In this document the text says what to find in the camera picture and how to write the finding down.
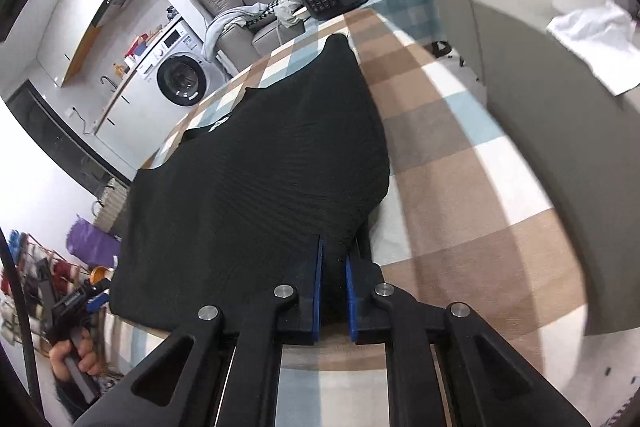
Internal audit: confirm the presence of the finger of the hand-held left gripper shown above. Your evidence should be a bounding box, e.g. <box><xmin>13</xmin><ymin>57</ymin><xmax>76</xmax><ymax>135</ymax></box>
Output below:
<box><xmin>84</xmin><ymin>292</ymin><xmax>112</xmax><ymax>314</ymax></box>
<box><xmin>65</xmin><ymin>279</ymin><xmax>111</xmax><ymax>303</ymax></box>

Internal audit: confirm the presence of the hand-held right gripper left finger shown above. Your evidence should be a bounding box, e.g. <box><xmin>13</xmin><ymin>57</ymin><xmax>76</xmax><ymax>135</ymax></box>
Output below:
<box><xmin>75</xmin><ymin>234</ymin><xmax>326</xmax><ymax>427</ymax></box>

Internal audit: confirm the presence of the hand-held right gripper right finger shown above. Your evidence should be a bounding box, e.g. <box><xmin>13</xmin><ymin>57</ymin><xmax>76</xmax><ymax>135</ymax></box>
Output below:
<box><xmin>345</xmin><ymin>227</ymin><xmax>593</xmax><ymax>427</ymax></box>

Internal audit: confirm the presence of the black knit sweater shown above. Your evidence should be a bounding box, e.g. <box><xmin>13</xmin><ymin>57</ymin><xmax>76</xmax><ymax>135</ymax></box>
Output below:
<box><xmin>109</xmin><ymin>33</ymin><xmax>391</xmax><ymax>338</ymax></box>

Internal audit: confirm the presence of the person's left forearm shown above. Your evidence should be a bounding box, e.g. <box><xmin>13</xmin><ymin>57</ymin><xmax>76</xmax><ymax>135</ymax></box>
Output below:
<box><xmin>52</xmin><ymin>372</ymin><xmax>101</xmax><ymax>423</ymax></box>

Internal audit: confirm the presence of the person's left hand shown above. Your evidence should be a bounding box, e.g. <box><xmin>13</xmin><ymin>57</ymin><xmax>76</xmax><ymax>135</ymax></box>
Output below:
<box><xmin>50</xmin><ymin>332</ymin><xmax>101</xmax><ymax>378</ymax></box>

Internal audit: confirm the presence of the purple bag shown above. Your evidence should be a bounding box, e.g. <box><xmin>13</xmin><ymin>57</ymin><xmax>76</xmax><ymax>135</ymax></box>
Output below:
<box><xmin>66</xmin><ymin>217</ymin><xmax>121</xmax><ymax>268</ymax></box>

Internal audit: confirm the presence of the shoe rack with shoes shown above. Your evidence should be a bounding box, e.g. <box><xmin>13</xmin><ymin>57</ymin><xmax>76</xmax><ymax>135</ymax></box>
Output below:
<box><xmin>0</xmin><ymin>229</ymin><xmax>83</xmax><ymax>343</ymax></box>

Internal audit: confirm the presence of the woven laundry basket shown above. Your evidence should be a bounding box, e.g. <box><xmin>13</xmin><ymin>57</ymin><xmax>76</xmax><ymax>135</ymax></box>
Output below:
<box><xmin>92</xmin><ymin>179</ymin><xmax>131</xmax><ymax>238</ymax></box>

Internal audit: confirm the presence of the checked tablecloth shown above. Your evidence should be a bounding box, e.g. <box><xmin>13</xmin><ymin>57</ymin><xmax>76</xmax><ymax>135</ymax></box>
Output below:
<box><xmin>100</xmin><ymin>0</ymin><xmax>588</xmax><ymax>427</ymax></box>

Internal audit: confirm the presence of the white kitchen base cabinet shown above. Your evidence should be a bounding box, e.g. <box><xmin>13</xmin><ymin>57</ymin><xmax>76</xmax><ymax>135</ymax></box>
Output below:
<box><xmin>92</xmin><ymin>57</ymin><xmax>173</xmax><ymax>170</ymax></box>

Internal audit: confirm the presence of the white washing machine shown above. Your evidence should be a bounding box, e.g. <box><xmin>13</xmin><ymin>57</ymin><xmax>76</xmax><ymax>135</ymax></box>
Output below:
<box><xmin>137</xmin><ymin>18</ymin><xmax>228</xmax><ymax>108</ymax></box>

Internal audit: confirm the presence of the low grey cabinet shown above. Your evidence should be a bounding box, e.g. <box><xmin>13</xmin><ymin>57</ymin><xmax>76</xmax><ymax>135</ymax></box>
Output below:
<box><xmin>472</xmin><ymin>0</ymin><xmax>640</xmax><ymax>338</ymax></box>

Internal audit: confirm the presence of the red box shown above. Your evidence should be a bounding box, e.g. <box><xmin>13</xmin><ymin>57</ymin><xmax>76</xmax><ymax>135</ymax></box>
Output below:
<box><xmin>127</xmin><ymin>34</ymin><xmax>151</xmax><ymax>58</ymax></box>

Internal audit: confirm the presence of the white upper kitchen cabinet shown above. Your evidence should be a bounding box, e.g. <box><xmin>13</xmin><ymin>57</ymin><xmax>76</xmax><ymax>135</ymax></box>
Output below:
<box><xmin>27</xmin><ymin>0</ymin><xmax>126</xmax><ymax>88</ymax></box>

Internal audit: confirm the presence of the grey sofa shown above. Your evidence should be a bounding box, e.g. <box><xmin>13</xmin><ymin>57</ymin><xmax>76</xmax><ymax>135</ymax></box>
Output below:
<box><xmin>195</xmin><ymin>0</ymin><xmax>301</xmax><ymax>72</ymax></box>

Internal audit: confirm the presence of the light grey garment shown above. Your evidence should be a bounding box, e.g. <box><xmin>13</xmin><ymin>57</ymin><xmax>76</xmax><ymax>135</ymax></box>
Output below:
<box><xmin>275</xmin><ymin>0</ymin><xmax>306</xmax><ymax>28</ymax></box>

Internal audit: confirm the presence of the white grey garment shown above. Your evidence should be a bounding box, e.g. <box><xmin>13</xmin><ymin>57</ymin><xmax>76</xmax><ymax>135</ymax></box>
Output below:
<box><xmin>202</xmin><ymin>4</ymin><xmax>276</xmax><ymax>58</ymax></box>

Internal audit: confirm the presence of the tall grey cabinet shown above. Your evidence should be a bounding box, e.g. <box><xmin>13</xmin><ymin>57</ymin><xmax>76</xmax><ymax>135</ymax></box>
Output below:
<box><xmin>420</xmin><ymin>0</ymin><xmax>551</xmax><ymax>82</ymax></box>

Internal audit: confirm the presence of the crumpled white tissue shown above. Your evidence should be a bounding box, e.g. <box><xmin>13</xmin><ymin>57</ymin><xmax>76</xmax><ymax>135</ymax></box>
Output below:
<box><xmin>546</xmin><ymin>0</ymin><xmax>640</xmax><ymax>95</ymax></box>

